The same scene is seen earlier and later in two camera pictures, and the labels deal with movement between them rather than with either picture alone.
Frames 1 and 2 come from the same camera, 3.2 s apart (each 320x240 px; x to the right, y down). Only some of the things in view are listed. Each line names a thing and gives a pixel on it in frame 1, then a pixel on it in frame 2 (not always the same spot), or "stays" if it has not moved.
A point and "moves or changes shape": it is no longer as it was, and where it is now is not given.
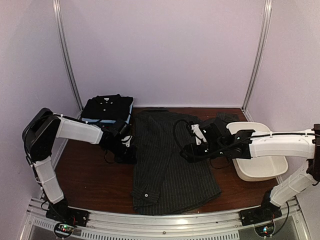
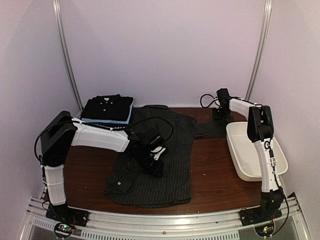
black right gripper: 192,153 -> 217,116
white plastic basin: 257,168 stays
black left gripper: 128,159 -> 156,169
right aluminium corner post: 267,18 stays
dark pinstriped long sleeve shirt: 164,181 moves or changes shape
